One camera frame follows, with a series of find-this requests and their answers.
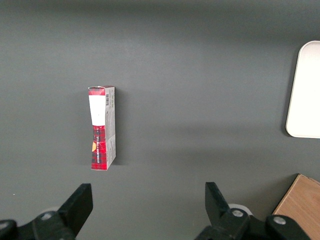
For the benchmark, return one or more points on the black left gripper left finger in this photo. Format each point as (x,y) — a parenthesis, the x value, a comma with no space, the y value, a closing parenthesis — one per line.
(72,212)

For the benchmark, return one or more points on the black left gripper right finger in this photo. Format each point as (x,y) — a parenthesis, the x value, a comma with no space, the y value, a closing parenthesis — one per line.
(217,210)

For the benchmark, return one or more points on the wooden drawer cabinet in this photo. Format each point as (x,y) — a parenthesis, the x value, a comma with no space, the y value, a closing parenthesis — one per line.
(300,197)

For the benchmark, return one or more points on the red plaid cardboard box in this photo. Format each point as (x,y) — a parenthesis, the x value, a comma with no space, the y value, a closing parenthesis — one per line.
(100,147)

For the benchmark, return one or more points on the cream rectangular tray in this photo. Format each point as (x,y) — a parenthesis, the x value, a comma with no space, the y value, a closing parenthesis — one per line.
(306,95)

